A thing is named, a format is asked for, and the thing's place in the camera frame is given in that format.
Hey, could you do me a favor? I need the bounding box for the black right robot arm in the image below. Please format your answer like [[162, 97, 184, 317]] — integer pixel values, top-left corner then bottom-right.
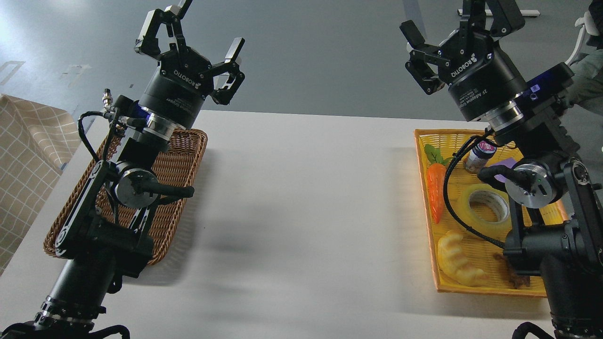
[[400, 0, 603, 339]]

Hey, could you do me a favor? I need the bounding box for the white stand base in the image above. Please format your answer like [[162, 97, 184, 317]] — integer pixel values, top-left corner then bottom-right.
[[457, 8, 541, 18]]

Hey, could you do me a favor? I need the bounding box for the purple foam block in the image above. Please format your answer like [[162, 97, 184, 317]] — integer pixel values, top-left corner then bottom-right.
[[489, 157, 517, 183]]

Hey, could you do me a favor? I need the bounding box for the small dark jar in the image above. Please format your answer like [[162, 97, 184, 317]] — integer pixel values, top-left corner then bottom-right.
[[464, 141, 497, 174]]

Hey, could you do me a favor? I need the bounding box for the yellow tape roll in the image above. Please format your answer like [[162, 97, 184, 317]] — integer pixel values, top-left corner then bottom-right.
[[453, 183, 511, 241]]

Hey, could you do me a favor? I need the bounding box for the orange toy carrot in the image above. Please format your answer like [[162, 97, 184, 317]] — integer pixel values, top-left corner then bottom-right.
[[424, 144, 452, 223]]

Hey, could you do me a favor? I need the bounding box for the person in grey clothes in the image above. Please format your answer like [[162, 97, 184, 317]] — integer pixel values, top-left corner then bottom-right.
[[564, 0, 603, 116]]

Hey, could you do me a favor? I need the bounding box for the yellow toy croissant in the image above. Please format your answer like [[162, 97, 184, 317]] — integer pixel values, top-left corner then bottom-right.
[[436, 230, 489, 287]]

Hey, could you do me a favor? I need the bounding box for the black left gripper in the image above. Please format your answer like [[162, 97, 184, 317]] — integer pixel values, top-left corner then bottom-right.
[[134, 0, 245, 130]]

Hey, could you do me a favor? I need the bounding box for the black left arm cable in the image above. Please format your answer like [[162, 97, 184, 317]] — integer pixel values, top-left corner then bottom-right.
[[77, 111, 124, 226]]

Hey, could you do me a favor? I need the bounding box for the brown wicker basket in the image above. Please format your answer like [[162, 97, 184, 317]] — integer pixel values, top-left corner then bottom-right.
[[42, 129, 208, 266]]

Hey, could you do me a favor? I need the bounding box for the beige checkered cloth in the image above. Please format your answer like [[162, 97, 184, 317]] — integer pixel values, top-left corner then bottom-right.
[[0, 94, 80, 271]]

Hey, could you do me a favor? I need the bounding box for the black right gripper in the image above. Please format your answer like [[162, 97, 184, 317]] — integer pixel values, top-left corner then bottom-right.
[[399, 0, 527, 121]]

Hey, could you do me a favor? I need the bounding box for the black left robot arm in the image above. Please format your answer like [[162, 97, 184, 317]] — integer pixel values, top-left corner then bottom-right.
[[1, 0, 245, 339]]

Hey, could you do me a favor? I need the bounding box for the brown toy animal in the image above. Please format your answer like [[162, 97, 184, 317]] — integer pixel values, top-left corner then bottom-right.
[[493, 253, 531, 289]]

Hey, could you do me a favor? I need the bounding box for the yellow plastic basket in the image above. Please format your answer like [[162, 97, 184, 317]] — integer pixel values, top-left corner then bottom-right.
[[414, 129, 546, 298]]

